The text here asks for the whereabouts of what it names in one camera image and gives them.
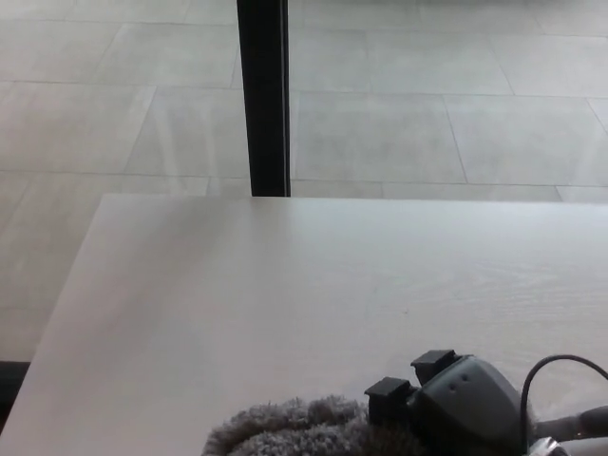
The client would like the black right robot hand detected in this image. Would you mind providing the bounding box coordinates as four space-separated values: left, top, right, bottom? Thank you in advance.
363 349 529 456

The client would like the grey fluffy microfibre duster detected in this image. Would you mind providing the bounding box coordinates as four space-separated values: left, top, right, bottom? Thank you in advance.
202 395 608 456

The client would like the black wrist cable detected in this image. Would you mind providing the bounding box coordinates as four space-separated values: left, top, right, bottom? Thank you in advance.
519 354 608 431

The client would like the black vertical window post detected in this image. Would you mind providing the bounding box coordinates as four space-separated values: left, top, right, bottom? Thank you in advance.
236 0 292 199

